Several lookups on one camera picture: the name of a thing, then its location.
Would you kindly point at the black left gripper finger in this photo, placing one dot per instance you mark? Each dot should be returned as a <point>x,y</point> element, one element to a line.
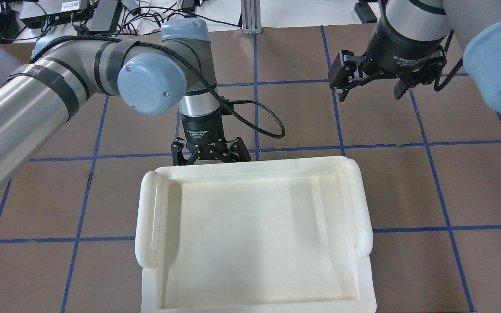
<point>235,151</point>
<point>177,147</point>

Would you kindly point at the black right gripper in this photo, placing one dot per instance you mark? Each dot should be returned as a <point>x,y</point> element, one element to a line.
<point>402,51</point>

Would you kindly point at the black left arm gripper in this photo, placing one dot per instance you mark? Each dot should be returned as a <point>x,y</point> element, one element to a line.
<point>202,139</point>

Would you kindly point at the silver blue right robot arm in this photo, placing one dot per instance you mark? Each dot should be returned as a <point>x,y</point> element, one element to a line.
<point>409,31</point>

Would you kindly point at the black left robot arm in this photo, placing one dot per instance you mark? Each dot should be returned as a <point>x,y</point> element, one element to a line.
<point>64,72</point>

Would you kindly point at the black power adapter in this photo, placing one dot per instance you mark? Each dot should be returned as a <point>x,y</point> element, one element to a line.
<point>364,11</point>

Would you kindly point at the cream plastic tray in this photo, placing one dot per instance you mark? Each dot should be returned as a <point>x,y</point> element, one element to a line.
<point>275,236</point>

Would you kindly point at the brown paper table mat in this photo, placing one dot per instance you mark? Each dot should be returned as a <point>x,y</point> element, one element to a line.
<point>430,162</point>

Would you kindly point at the aluminium frame post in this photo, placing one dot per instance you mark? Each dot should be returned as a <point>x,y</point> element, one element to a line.
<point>251,17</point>

